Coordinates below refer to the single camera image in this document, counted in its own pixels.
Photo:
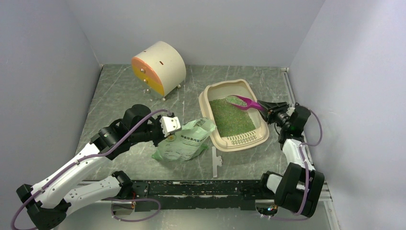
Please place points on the round beige drawer cabinet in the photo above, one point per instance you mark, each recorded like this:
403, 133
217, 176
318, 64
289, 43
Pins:
160, 68

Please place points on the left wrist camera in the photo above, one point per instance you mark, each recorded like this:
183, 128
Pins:
170, 125

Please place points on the magenta litter scoop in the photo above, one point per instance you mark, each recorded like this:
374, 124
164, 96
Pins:
243, 103

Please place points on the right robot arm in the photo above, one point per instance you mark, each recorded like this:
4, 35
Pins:
298, 189

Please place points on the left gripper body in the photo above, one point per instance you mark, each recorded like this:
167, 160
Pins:
154, 131

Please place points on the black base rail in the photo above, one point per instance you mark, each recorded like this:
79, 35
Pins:
202, 194

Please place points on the green cat litter bag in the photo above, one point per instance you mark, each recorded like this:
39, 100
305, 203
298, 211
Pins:
186, 143

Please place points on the beige litter box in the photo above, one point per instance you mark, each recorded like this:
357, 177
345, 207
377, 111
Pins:
242, 141

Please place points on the green litter pellets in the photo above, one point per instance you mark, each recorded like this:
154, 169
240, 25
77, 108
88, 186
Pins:
230, 121

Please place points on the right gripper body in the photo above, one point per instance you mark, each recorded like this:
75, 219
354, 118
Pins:
283, 118

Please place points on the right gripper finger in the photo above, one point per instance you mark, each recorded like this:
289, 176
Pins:
267, 106
269, 116

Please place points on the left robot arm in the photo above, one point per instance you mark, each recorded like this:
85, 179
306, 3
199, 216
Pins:
51, 200

